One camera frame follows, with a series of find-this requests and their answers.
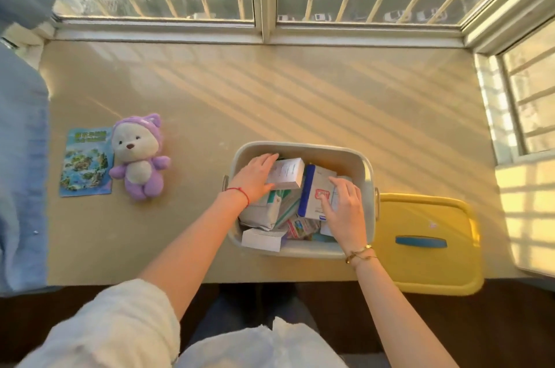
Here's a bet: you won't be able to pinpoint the person's left hand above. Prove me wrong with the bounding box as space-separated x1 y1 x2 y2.
227 153 280 205

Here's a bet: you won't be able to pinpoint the person's right hand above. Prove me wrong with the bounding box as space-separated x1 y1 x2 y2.
320 176 368 255

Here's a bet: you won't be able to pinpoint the white and blue medicine box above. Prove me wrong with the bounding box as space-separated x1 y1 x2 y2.
297 164 339 222

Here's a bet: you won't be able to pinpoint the plain white medicine box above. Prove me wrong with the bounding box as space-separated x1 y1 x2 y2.
265 157 306 191

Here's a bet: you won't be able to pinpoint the person's left forearm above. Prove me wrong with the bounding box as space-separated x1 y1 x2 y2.
138 189 251 321

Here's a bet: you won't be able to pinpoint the person's right forearm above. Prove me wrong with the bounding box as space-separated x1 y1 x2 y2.
347 246 460 368

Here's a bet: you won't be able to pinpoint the pink patterned medicine packet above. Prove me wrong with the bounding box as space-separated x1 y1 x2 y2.
285 215 321 240

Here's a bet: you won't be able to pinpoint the white plastic storage bin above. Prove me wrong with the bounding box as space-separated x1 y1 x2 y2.
222 141 380 260

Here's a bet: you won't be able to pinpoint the small white cardboard box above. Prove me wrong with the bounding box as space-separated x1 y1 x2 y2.
241 228 288 253

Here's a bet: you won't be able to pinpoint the yellow bin lid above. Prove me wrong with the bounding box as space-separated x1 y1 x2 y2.
372 193 485 297

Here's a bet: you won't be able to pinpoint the person's legs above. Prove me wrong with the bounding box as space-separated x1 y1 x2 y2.
186 283 391 368

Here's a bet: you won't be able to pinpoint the purple plush bear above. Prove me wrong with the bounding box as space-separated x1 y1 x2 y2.
108 113 171 201

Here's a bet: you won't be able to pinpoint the blue illustrated map booklet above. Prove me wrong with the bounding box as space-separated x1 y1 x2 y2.
59 128 114 198

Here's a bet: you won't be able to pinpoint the side window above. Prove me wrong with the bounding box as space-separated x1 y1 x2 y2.
473 19 555 165

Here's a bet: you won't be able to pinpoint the person's white sleeve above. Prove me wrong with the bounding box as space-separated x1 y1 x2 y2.
16 279 347 368

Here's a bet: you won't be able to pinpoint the blue fabric curtain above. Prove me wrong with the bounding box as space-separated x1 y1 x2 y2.
0 0 57 297

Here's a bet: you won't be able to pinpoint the red string bracelet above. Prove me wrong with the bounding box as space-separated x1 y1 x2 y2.
225 187 251 208

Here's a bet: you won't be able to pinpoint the gold chain bracelet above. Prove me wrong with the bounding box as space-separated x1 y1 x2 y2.
345 244 379 265

